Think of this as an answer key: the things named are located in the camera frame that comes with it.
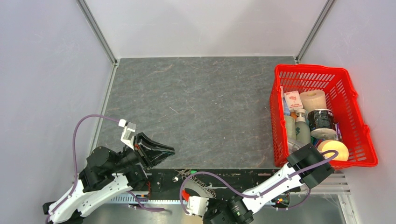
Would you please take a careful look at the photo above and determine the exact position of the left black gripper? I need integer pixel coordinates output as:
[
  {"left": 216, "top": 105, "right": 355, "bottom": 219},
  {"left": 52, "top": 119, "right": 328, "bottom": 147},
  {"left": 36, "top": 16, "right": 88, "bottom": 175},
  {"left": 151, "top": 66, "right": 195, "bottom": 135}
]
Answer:
[{"left": 109, "top": 131, "right": 176, "bottom": 173}]

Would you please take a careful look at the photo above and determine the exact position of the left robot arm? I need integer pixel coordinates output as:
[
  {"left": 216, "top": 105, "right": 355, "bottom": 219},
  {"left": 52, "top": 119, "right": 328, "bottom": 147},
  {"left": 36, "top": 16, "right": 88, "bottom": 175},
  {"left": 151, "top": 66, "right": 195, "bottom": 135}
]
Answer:
[{"left": 43, "top": 133, "right": 175, "bottom": 224}]

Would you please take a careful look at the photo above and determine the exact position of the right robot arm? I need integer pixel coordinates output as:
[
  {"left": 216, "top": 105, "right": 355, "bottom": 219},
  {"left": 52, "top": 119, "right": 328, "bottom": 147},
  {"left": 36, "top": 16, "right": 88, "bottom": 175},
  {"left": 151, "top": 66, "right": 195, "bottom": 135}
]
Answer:
[{"left": 203, "top": 143, "right": 339, "bottom": 224}]

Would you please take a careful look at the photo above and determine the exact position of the grey green bottle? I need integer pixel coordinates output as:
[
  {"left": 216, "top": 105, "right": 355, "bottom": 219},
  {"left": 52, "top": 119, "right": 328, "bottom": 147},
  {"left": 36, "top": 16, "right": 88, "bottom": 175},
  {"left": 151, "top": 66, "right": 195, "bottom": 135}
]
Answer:
[{"left": 284, "top": 115, "right": 296, "bottom": 140}]

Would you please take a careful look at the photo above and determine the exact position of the clear plastic bottle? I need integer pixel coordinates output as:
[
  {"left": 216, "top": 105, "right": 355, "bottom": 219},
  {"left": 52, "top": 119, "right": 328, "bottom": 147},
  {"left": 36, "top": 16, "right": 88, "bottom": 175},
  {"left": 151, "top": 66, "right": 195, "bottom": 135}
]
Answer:
[{"left": 287, "top": 139, "right": 305, "bottom": 154}]

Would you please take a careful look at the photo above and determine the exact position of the white red carton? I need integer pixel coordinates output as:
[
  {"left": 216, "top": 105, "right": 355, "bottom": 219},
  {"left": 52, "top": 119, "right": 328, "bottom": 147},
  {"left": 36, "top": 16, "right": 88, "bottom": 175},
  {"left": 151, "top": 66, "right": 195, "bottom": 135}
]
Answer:
[{"left": 283, "top": 91, "right": 304, "bottom": 112}]

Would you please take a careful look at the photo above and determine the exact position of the green soap dispenser bottle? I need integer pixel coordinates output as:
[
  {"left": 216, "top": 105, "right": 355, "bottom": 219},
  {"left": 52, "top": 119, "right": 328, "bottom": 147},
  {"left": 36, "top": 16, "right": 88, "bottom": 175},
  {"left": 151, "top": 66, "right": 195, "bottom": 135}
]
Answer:
[{"left": 295, "top": 108, "right": 311, "bottom": 145}]

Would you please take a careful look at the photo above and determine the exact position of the toilet paper roll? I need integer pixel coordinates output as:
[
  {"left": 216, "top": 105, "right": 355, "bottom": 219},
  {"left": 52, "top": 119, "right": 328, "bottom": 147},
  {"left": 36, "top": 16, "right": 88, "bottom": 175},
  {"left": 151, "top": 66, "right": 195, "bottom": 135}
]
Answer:
[{"left": 299, "top": 90, "right": 327, "bottom": 113}]

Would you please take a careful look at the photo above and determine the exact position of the yellow round sponge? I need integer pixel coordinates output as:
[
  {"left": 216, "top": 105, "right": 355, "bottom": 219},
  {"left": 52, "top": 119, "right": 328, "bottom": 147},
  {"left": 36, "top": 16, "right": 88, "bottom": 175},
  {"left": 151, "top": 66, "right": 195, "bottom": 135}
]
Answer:
[{"left": 318, "top": 140, "right": 349, "bottom": 161}]

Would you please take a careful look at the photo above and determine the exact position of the red plastic basket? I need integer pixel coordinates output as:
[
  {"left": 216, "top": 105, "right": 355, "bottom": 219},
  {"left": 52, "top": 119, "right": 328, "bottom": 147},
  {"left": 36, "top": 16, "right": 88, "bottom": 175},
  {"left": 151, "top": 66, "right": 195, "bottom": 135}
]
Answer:
[{"left": 269, "top": 64, "right": 378, "bottom": 169}]

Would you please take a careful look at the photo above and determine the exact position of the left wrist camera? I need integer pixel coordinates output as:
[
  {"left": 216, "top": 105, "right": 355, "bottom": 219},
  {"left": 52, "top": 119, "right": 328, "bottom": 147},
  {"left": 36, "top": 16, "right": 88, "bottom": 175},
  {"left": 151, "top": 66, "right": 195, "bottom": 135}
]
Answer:
[{"left": 118, "top": 119, "right": 137, "bottom": 150}]

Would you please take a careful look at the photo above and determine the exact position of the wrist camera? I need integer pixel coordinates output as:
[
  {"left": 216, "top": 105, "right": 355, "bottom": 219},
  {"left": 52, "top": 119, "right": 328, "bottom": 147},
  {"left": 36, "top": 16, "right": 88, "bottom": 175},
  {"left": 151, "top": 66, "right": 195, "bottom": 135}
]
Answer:
[
  {"left": 118, "top": 119, "right": 137, "bottom": 150},
  {"left": 186, "top": 196, "right": 209, "bottom": 217}
]

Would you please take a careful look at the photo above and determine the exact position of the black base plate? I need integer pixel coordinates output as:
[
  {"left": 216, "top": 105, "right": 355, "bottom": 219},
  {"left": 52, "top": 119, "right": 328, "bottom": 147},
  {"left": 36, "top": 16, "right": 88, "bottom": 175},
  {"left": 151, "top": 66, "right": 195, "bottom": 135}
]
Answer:
[{"left": 132, "top": 168, "right": 279, "bottom": 200}]

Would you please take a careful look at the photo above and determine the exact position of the white cable duct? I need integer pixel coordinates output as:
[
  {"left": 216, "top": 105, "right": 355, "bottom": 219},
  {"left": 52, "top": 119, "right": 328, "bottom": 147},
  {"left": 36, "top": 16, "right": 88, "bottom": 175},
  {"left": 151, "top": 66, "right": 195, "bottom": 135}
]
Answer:
[{"left": 99, "top": 193, "right": 290, "bottom": 205}]

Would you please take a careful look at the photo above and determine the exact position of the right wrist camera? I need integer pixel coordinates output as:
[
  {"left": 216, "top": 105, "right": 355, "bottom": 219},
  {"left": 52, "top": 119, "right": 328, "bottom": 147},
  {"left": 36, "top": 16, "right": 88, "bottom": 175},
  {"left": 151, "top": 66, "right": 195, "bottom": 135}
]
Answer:
[{"left": 186, "top": 196, "right": 209, "bottom": 217}]

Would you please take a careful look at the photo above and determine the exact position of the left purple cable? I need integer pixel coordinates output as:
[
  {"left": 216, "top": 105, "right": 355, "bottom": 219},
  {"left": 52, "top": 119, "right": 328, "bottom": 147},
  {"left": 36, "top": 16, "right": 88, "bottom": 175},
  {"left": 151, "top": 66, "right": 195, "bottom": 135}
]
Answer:
[{"left": 45, "top": 114, "right": 121, "bottom": 224}]

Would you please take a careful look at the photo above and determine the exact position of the purple cable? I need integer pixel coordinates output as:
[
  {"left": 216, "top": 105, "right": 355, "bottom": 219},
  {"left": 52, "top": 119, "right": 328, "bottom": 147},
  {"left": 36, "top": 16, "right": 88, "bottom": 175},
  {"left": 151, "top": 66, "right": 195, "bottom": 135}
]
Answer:
[
  {"left": 179, "top": 150, "right": 339, "bottom": 214},
  {"left": 45, "top": 114, "right": 121, "bottom": 224}
]

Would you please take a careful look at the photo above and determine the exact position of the left aluminium frame post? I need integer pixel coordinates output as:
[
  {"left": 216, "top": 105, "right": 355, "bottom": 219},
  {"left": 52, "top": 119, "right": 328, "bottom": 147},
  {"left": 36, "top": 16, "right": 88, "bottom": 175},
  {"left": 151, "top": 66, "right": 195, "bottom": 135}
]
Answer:
[{"left": 76, "top": 0, "right": 118, "bottom": 65}]

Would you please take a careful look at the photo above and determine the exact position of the aluminium frame post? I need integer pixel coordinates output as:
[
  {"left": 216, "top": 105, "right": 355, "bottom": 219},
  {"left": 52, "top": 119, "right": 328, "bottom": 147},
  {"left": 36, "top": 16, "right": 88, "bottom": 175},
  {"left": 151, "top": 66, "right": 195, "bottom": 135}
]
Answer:
[
  {"left": 76, "top": 0, "right": 118, "bottom": 65},
  {"left": 294, "top": 0, "right": 337, "bottom": 64}
]

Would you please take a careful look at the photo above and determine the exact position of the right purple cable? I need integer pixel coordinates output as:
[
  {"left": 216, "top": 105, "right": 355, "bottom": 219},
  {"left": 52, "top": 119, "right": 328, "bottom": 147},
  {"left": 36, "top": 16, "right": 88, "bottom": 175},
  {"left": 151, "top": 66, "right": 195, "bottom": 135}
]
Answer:
[{"left": 179, "top": 150, "right": 339, "bottom": 214}]

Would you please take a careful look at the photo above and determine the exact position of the right aluminium frame post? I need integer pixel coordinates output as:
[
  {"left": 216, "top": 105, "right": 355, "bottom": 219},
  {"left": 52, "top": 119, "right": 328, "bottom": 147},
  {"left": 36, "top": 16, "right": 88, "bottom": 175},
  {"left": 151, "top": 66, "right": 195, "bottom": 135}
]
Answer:
[{"left": 294, "top": 0, "right": 337, "bottom": 64}]

